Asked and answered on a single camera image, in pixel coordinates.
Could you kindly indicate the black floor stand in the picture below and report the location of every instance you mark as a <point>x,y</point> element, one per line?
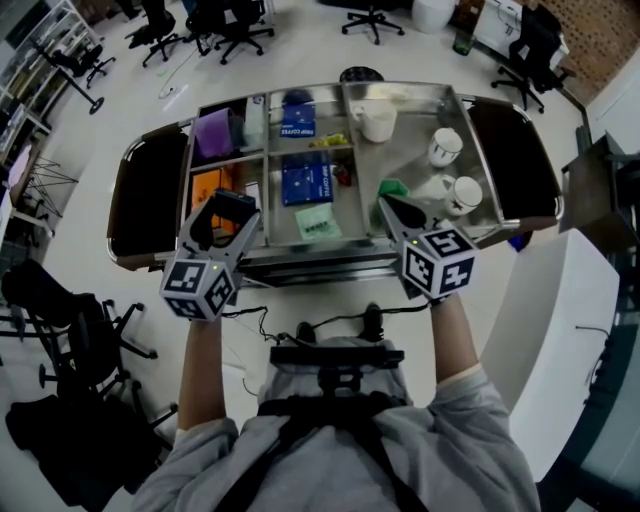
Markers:
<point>96,105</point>

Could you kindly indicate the small red packet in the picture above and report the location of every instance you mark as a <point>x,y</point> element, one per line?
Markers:
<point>344,175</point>

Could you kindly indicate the person's left shoe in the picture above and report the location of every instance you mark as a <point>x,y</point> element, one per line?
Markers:
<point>306,332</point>

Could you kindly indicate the person's right shoe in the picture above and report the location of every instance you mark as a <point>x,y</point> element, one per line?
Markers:
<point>373,320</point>

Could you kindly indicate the dark metal desk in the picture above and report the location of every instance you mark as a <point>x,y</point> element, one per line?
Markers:
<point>595,200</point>

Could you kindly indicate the white slim packet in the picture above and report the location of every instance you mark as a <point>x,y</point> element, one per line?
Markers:
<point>254,120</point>

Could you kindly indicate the blue coffee box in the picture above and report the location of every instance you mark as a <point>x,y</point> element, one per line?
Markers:
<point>305,185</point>
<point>298,120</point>

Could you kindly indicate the white round stool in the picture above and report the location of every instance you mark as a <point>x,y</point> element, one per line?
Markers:
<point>432,15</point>

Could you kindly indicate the green glass bin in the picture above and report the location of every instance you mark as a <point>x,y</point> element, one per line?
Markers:
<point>464,42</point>

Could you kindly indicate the person's right forearm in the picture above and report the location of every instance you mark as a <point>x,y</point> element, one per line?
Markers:
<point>457,340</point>

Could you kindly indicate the green plastic cup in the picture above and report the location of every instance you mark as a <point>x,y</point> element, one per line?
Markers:
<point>395,187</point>

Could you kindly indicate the person's shoe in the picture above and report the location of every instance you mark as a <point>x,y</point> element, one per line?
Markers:
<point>373,320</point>
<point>306,332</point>

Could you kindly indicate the blue crumpled bag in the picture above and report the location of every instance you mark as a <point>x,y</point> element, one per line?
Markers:
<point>516,242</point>

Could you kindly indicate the white mug striped print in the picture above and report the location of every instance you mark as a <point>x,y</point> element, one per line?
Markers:
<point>445,145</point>

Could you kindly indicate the black tub faucet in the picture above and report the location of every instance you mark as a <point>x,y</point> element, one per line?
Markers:
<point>602,360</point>

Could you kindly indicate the purple packet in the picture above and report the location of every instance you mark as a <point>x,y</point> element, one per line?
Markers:
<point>212,132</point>

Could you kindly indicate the white cabinet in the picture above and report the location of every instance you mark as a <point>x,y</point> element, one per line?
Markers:
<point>495,25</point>

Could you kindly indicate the person's grey sweater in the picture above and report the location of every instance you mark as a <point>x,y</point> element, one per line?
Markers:
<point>450,450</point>

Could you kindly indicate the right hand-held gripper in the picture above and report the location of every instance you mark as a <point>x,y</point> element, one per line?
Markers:
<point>440,265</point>

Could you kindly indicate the pale green packet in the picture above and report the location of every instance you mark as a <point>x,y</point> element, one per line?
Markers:
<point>317,222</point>

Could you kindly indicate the white storage shelving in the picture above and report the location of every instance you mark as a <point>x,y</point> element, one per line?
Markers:
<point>35,60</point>

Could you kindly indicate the orange box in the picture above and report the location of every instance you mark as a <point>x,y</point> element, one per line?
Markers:
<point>205,187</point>

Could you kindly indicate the person's left forearm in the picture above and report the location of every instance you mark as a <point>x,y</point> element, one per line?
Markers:
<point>200,370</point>

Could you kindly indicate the stainless steel service cart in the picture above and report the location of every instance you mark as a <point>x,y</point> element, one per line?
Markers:
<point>310,256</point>

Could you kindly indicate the black round stool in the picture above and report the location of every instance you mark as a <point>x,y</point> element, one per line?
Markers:
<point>361,75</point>

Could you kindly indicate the white mug star print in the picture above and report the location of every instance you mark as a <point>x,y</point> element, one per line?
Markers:
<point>465,195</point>

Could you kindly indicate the dark navy packet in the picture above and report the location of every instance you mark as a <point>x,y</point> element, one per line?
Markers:
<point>235,200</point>

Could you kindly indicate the yellow snack packet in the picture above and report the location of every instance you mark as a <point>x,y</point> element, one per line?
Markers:
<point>330,140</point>

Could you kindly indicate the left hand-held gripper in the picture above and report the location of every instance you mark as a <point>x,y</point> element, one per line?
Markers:
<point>195,290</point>

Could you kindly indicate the black office chair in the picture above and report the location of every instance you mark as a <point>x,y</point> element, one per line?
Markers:
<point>50,300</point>
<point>75,450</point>
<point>372,20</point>
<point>157,25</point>
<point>82,62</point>
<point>537,50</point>
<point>235,20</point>

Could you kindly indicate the black chest harness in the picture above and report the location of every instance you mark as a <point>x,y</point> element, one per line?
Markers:
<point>340,385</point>

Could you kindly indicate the black waist pack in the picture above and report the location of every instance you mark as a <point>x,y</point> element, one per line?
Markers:
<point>335,356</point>

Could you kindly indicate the large plain white mug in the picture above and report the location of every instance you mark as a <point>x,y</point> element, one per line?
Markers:
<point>377,122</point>

